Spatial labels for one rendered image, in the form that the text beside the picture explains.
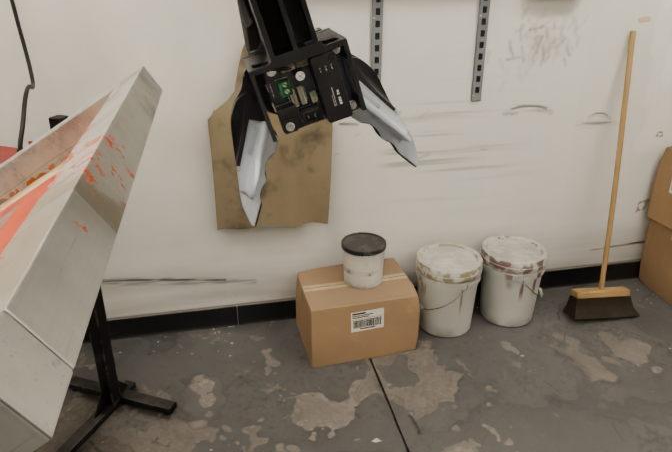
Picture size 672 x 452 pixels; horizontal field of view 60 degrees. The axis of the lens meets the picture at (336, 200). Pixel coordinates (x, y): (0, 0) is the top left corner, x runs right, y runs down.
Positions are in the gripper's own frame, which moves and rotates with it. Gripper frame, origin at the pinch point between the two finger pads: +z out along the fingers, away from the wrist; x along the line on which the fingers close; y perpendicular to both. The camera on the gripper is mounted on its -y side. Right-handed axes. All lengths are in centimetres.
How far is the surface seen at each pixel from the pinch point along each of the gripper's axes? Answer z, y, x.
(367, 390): 155, -141, -2
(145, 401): 125, -148, -87
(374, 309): 132, -160, 13
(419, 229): 126, -200, 50
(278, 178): 72, -194, -7
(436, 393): 163, -133, 24
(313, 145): 64, -196, 13
